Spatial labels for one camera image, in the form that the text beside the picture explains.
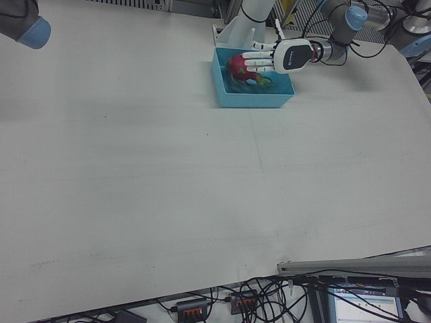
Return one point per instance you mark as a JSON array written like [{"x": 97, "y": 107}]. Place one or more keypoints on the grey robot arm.
[{"x": 30, "y": 30}]

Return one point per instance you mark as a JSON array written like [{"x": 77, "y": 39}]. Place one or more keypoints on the light blue plastic bin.
[{"x": 249, "y": 99}]

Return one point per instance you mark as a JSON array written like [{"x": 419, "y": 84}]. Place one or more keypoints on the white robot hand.
[{"x": 293, "y": 55}]

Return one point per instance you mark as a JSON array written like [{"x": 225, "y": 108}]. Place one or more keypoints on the black USB hub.
[
  {"x": 243, "y": 301},
  {"x": 192, "y": 307}
]

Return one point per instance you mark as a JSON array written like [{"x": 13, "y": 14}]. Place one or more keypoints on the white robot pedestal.
[{"x": 246, "y": 30}]

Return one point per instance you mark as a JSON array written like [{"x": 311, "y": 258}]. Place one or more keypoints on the black power adapter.
[{"x": 129, "y": 317}]

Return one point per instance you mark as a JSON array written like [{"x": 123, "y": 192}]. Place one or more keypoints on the black case under pendant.
[{"x": 357, "y": 282}]

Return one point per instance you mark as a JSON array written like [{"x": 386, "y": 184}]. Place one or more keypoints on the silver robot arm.
[{"x": 338, "y": 37}]

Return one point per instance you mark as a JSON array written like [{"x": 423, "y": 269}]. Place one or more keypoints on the yellow black striped post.
[{"x": 289, "y": 10}]

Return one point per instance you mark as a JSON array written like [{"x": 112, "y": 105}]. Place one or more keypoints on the pink dragon fruit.
[{"x": 235, "y": 65}]

